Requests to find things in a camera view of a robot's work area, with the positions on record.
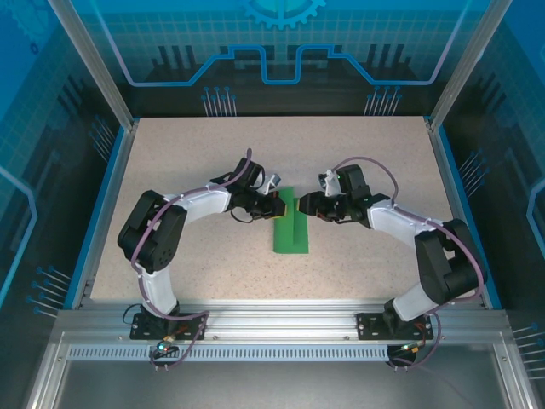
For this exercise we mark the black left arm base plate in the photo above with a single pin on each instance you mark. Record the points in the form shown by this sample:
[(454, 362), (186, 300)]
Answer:
[(138, 332)]

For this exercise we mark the aluminium frame post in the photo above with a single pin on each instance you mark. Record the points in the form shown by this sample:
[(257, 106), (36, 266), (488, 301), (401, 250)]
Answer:
[(104, 72), (465, 64)]

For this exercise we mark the blue base strip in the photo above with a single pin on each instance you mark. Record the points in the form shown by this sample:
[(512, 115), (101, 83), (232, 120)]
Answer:
[(461, 191), (98, 213)]

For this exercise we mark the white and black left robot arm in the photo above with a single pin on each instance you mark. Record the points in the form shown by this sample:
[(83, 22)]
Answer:
[(204, 200)]

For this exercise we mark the green paper sheet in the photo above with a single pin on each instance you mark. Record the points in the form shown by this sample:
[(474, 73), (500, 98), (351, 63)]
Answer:
[(283, 238)]

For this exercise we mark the aluminium mounting beam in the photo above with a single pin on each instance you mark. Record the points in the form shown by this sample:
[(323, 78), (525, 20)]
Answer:
[(281, 319)]

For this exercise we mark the aluminium right side rail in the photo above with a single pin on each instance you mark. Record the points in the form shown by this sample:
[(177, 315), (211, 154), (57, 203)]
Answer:
[(440, 162)]

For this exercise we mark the blue right base strip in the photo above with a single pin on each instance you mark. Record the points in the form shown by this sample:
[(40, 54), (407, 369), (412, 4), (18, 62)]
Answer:
[(461, 191)]

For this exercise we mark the aluminium left side rail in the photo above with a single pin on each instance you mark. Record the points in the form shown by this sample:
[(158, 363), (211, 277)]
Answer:
[(124, 162)]

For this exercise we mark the aluminium right frame post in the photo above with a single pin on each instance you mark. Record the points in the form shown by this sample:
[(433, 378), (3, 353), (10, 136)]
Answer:
[(465, 64)]

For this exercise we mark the aluminium left frame post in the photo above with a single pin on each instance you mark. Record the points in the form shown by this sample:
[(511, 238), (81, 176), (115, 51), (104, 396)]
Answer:
[(104, 72)]

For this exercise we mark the grey metal bottom tray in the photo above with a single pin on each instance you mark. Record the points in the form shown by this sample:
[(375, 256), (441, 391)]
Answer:
[(277, 383)]

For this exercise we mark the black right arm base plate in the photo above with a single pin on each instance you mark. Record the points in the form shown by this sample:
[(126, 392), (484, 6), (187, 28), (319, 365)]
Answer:
[(368, 328)]

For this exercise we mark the blue left base strip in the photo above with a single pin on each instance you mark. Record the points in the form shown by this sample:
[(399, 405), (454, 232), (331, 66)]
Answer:
[(98, 213)]

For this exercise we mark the aluminium rail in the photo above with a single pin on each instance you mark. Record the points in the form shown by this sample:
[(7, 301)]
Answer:
[(440, 162), (124, 162)]

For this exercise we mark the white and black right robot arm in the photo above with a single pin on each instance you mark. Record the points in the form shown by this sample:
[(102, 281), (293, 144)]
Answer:
[(396, 221)]

